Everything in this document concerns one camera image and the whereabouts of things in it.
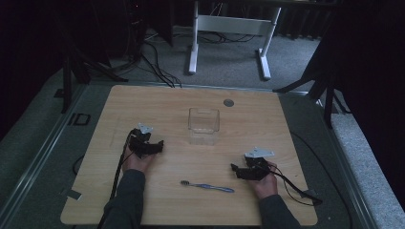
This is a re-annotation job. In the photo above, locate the person's left hand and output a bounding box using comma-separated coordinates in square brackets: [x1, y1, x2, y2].
[121, 144, 157, 175]

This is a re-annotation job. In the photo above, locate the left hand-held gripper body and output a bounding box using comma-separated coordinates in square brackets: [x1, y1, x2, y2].
[128, 122, 155, 157]

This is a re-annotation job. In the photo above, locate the person's right hand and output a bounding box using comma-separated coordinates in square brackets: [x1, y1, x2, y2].
[247, 160, 279, 200]

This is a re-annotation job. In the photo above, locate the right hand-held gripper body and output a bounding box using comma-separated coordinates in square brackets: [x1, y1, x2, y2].
[244, 146, 276, 181]

